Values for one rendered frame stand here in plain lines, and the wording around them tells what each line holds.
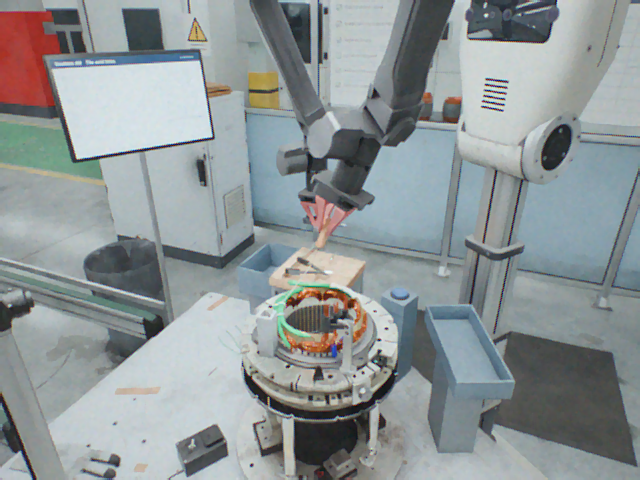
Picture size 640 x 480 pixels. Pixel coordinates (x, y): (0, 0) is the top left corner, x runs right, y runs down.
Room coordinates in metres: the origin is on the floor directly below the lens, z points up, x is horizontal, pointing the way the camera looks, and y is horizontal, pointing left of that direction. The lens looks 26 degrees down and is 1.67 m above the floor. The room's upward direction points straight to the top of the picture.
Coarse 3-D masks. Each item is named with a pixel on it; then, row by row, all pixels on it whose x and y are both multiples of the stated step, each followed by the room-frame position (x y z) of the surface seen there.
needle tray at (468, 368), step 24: (432, 312) 0.87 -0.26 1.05; (456, 312) 0.87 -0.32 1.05; (432, 336) 0.80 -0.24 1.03; (456, 336) 0.81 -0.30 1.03; (480, 336) 0.80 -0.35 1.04; (456, 360) 0.73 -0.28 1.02; (480, 360) 0.73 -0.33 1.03; (432, 384) 0.80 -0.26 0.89; (456, 384) 0.63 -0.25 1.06; (480, 384) 0.63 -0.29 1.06; (504, 384) 0.63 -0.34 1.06; (432, 408) 0.78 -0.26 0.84; (456, 408) 0.70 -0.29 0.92; (480, 408) 0.71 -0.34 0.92; (432, 432) 0.75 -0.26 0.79; (456, 432) 0.70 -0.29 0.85
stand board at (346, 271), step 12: (300, 252) 1.14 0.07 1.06; (312, 252) 1.14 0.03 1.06; (288, 264) 1.07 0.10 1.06; (300, 264) 1.07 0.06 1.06; (324, 264) 1.07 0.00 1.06; (336, 264) 1.07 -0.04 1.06; (348, 264) 1.07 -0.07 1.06; (360, 264) 1.07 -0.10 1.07; (276, 276) 1.00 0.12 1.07; (288, 276) 1.00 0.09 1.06; (300, 276) 1.00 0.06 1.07; (312, 276) 1.00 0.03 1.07; (324, 276) 1.00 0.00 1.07; (336, 276) 1.00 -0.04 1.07; (348, 276) 1.00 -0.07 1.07; (288, 288) 0.98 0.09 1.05; (348, 288) 0.97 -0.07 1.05
